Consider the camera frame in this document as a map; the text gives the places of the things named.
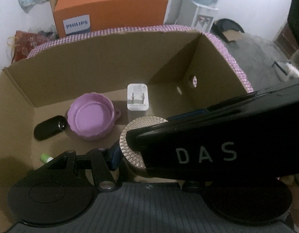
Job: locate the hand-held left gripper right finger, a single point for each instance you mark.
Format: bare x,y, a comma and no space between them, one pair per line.
191,186

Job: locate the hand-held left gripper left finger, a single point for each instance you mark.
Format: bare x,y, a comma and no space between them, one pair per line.
113,157

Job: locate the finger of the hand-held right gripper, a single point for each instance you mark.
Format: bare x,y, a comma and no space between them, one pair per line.
202,112
154,148

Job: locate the bronze textured round lid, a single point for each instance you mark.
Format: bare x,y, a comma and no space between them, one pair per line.
144,122

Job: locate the pink plastic lid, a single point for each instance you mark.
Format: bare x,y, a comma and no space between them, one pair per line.
91,119

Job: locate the white charger plug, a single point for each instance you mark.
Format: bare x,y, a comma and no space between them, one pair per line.
137,97

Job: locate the green glue stick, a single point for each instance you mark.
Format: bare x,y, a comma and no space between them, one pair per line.
45,157

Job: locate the cardboard box with checkered cover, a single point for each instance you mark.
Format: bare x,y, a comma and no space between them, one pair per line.
91,63

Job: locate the person's right forearm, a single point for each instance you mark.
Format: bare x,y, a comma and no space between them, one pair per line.
298,199

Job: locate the black capsule-shaped case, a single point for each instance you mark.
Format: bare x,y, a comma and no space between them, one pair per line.
49,128

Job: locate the white crumpled object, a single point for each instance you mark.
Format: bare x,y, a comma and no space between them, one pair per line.
291,69

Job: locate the small cardboard scrap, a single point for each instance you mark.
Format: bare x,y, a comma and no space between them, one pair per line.
233,36

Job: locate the black curved object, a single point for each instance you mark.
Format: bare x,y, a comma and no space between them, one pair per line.
227,24

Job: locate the white water dispenser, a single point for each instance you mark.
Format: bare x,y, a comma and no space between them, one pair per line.
200,14

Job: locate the brown wooden furniture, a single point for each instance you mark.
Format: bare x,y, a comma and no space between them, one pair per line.
286,41

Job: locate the person's dark clothing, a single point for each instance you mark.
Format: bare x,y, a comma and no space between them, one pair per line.
297,9

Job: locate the orange product box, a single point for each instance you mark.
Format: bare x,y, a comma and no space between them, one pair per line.
110,7

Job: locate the red patterned gift bag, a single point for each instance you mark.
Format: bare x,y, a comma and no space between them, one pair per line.
26,45

